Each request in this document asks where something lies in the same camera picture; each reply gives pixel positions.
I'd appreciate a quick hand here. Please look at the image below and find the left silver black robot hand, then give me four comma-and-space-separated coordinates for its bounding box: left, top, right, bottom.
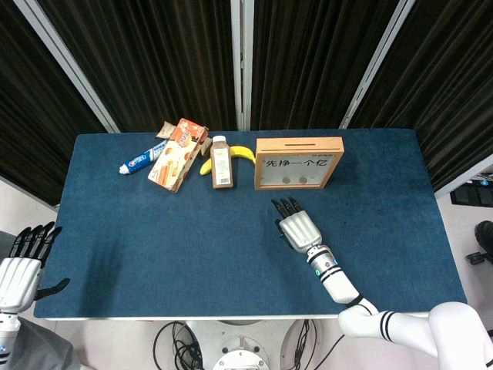
0, 221, 72, 313

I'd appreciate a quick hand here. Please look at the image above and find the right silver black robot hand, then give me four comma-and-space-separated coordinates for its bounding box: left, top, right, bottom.
271, 197, 324, 254

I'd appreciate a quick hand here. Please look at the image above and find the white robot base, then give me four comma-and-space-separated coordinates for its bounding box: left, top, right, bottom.
184, 318, 309, 370

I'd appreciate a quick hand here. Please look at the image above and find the wooden money box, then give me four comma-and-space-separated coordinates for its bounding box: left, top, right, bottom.
254, 136, 345, 191

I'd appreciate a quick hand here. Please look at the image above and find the yellow banana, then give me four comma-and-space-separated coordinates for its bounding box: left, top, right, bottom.
199, 146, 257, 177

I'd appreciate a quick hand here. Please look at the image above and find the brown juice bottle white cap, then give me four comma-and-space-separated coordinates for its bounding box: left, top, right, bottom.
210, 135, 235, 190

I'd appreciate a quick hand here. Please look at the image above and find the blue table cloth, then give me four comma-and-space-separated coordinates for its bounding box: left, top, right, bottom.
33, 128, 468, 320

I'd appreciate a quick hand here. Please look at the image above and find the orange biscuit box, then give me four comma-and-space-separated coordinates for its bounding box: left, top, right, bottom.
147, 117, 213, 193

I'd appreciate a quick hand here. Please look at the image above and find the black curtain panel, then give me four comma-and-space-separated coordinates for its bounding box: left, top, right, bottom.
250, 0, 404, 131
36, 0, 238, 133
0, 0, 107, 207
348, 0, 493, 193

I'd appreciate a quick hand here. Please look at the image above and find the small brown snack packet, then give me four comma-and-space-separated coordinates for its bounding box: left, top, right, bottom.
155, 121, 176, 140

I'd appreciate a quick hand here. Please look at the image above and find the blue white toothpaste tube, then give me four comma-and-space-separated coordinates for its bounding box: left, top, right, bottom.
118, 139, 169, 175

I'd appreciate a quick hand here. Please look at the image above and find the black electronic device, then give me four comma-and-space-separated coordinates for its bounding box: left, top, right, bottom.
449, 180, 493, 209

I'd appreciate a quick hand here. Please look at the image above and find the black cable bundle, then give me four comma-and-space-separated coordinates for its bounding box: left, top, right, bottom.
153, 320, 204, 370
290, 318, 321, 370

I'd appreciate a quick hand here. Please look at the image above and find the white frame post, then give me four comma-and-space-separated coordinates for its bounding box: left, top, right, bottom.
434, 153, 493, 199
230, 0, 255, 131
13, 0, 121, 134
338, 0, 416, 130

